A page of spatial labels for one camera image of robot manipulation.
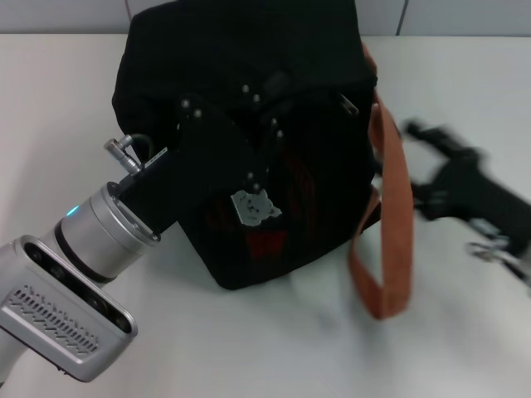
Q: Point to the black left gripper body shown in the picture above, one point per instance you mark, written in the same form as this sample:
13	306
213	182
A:
207	166

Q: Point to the silver metal zipper pull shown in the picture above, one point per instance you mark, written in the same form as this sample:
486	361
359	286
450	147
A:
349	106

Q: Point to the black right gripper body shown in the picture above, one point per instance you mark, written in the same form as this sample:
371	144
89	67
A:
477	195

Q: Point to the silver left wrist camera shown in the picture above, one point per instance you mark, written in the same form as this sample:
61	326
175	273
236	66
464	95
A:
62	311

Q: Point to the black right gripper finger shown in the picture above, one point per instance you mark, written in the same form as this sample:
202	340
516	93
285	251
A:
435	137
429	199

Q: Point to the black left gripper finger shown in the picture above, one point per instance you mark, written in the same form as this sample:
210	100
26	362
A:
274	137
253	91

